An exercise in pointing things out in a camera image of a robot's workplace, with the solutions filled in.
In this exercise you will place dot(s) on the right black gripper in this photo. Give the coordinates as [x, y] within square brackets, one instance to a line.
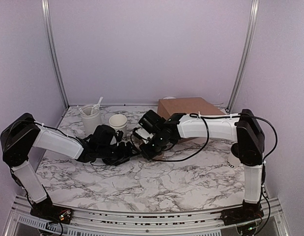
[149, 154]

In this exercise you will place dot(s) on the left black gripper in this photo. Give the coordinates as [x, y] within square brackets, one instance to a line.
[124, 156]

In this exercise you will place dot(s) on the brown pulp cup carrier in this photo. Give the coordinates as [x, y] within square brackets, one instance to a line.
[137, 150]

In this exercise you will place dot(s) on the single white paper cup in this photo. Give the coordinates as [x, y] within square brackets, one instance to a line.
[233, 161]

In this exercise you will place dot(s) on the black cup lid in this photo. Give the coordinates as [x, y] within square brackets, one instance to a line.
[235, 149]

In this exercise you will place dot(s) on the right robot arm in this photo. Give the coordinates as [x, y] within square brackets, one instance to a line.
[243, 129]

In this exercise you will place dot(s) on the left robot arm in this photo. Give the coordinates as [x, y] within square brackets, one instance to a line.
[25, 134]

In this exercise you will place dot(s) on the brown cardboard box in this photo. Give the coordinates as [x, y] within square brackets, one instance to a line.
[187, 105]

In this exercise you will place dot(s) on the white ribbed utensil container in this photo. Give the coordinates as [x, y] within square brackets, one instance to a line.
[91, 118]

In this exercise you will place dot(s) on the white round object behind box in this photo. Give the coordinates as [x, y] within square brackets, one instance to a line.
[169, 97]

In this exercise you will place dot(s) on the white plastic utensil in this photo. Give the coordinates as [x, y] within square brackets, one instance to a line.
[97, 103]

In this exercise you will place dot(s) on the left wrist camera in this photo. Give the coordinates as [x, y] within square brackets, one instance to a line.
[119, 135]

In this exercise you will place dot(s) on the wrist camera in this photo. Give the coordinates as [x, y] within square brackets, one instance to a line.
[119, 135]
[142, 134]

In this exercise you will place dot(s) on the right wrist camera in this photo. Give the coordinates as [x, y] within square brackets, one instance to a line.
[142, 134]

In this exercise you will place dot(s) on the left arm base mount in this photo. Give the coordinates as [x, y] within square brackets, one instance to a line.
[47, 210]

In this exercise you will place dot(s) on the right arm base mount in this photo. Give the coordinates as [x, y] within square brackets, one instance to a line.
[245, 212]

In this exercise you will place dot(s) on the left aluminium frame post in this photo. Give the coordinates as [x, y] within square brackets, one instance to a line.
[52, 49]

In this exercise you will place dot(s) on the aluminium frame post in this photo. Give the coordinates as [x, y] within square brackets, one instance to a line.
[52, 49]
[245, 54]

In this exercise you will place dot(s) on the right aluminium frame post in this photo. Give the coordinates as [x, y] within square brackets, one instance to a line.
[245, 54]

